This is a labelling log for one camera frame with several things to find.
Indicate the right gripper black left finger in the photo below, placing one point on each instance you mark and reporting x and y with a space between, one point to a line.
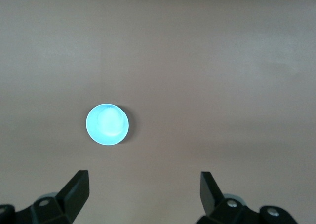
64 204

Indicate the blue bowl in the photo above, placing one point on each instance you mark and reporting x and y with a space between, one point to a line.
107 124

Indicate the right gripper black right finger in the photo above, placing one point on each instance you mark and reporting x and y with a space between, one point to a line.
217 209

